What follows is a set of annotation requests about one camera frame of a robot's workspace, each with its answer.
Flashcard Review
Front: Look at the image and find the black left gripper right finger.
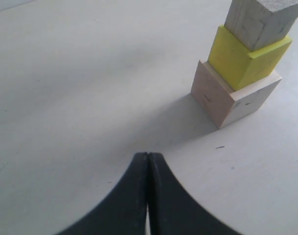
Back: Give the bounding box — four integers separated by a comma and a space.
146, 153, 240, 235

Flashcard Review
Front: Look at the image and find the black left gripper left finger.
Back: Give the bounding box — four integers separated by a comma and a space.
58, 152, 148, 235

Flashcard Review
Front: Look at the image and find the large light wooden cube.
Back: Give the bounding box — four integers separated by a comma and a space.
191, 61, 282, 129

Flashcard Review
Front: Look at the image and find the yellow cube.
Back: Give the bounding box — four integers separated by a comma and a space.
207, 25, 292, 91

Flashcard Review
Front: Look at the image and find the medium wooden cube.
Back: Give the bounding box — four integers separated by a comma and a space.
225, 0, 298, 51

